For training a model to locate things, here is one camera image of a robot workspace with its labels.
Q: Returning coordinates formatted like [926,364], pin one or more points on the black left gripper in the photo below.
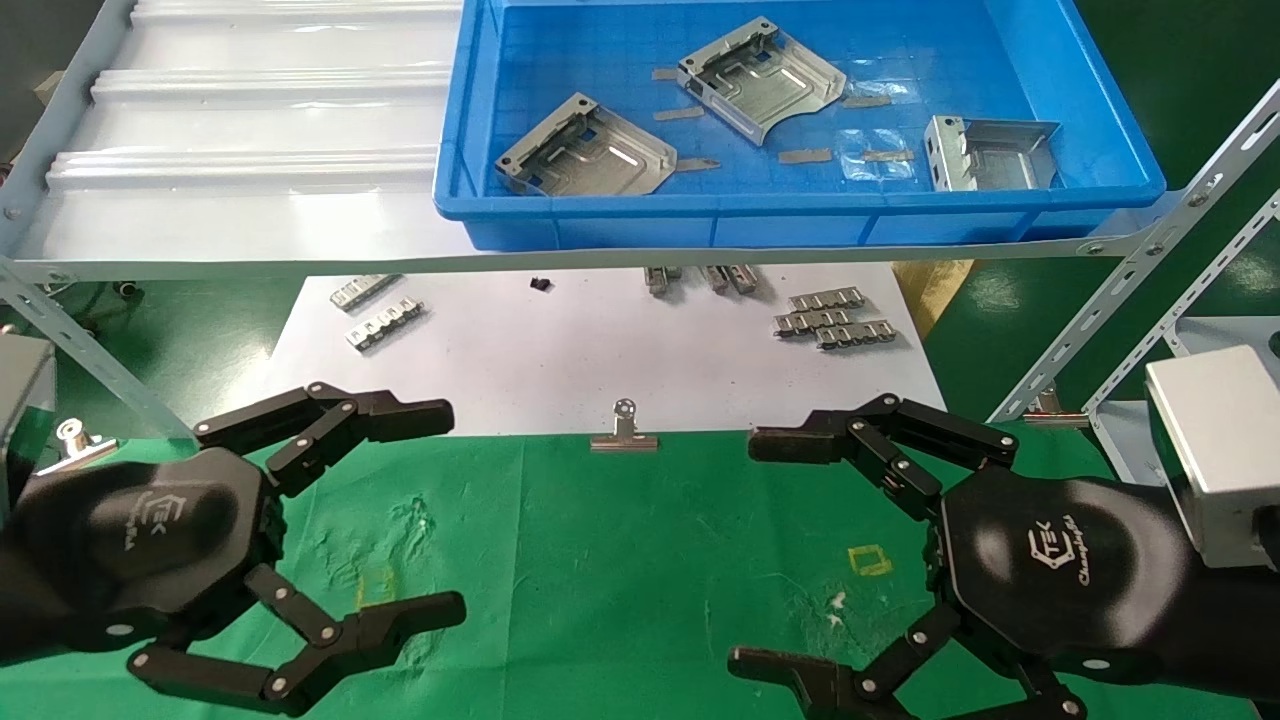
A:
[150,540]

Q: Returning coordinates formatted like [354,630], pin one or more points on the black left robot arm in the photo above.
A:
[8,610]

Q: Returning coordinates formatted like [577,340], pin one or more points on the small black caster wheel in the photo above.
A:
[127,290]

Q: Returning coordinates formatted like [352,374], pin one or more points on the light grey metal platform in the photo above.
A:
[1225,332]

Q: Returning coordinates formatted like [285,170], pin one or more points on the grey slotted metal shelf frame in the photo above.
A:
[300,270]

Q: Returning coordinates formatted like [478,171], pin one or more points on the white paper sheet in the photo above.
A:
[550,350]

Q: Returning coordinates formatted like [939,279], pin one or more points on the bent sheet metal bracket part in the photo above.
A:
[770,90]
[600,160]
[1000,160]

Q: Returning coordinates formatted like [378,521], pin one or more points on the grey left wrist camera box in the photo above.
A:
[20,400]

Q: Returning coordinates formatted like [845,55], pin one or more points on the blue plastic bin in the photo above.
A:
[950,70]

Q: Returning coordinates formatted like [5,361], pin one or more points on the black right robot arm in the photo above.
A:
[1230,620]

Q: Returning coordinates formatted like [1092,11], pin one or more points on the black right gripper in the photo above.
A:
[1060,560]

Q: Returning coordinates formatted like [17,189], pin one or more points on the white corrugated shelf board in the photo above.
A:
[250,120]

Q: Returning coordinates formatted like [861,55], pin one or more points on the clear plastic film patch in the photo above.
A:
[860,135]

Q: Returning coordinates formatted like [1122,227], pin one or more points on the green table mat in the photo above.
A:
[650,560]

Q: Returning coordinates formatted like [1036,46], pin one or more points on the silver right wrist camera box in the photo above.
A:
[1220,450]

